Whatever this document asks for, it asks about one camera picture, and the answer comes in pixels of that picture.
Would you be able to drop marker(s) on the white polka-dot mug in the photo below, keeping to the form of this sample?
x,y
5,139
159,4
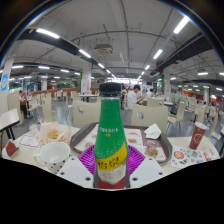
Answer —
x,y
55,156

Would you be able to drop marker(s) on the person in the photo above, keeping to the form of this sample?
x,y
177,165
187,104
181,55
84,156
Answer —
x,y
23,103
151,93
132,99

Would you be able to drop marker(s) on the printed paper tray liner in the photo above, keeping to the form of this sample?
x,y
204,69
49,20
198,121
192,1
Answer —
x,y
133,136

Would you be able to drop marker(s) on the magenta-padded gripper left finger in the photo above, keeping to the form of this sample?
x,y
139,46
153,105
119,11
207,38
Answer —
x,y
75,170

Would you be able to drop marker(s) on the white table card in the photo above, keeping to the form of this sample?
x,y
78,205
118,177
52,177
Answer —
x,y
29,141

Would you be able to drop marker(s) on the group of beige chairs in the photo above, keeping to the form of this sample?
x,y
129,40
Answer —
x,y
46,106

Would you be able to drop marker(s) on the colourful sticker sheet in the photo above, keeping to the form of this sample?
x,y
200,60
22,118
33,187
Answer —
x,y
186,157

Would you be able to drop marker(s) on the green-labelled clear drink bottle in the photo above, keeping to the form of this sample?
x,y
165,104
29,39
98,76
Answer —
x,y
110,133

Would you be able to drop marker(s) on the ceiling light strips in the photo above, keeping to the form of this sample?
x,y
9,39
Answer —
x,y
47,33

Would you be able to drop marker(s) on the red tissue packet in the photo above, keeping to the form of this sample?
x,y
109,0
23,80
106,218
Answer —
x,y
11,148

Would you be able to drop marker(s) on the crumpled white napkin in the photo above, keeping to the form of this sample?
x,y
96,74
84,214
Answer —
x,y
152,131

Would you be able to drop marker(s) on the ceiling air conditioner unit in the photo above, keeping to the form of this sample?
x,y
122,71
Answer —
x,y
103,49

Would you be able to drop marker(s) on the brown fried food piece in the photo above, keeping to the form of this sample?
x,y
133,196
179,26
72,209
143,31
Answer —
x,y
151,151

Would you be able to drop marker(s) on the beige neighbouring table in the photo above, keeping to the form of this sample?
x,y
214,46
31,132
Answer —
x,y
8,118

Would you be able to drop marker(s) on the clear bag with fried food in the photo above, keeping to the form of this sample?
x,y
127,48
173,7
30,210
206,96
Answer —
x,y
53,134

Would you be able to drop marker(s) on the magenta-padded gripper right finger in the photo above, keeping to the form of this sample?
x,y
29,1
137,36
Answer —
x,y
148,170

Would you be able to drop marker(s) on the red paper cup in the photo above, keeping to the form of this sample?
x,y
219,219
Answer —
x,y
197,136

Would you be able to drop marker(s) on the beige wooden chair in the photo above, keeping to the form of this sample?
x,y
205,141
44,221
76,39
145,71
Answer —
x,y
86,115
153,116

